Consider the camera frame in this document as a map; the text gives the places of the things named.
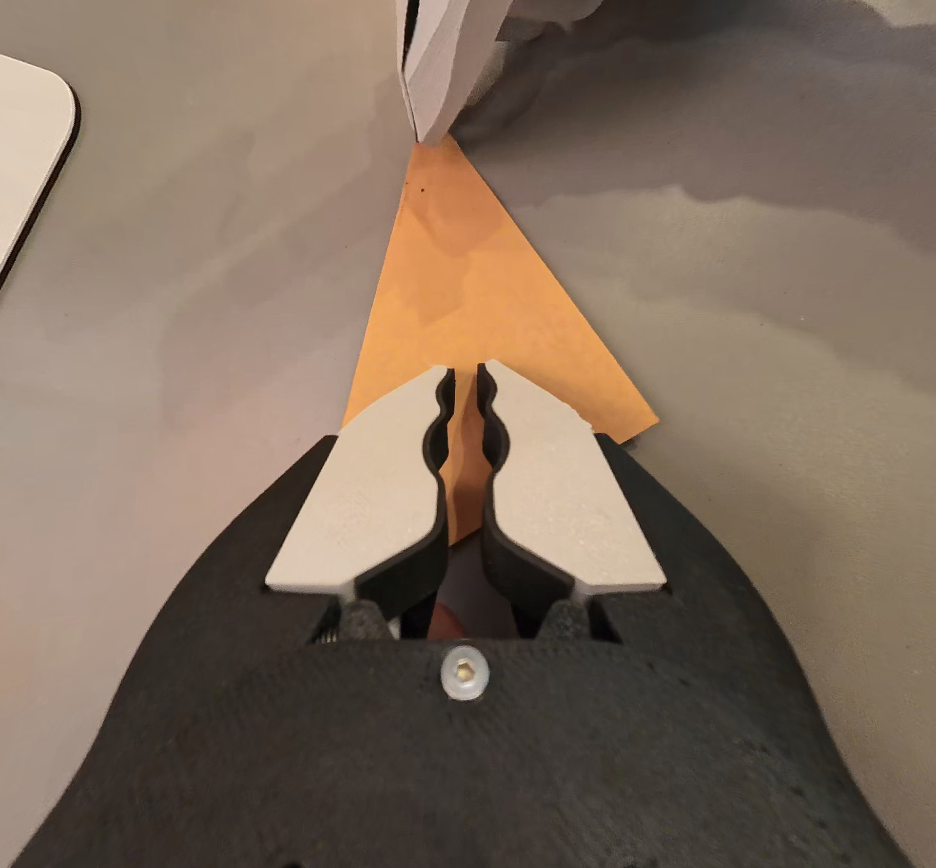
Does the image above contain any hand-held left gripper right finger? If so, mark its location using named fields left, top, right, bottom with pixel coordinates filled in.
left=477, top=360, right=668, bottom=638

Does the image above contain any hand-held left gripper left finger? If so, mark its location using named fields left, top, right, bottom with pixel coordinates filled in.
left=265, top=364, right=456, bottom=624

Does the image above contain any orange paper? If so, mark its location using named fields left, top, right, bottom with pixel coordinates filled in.
left=342, top=135, right=659, bottom=547

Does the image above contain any white rounded board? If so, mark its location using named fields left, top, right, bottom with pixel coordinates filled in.
left=0, top=53, right=80, bottom=291

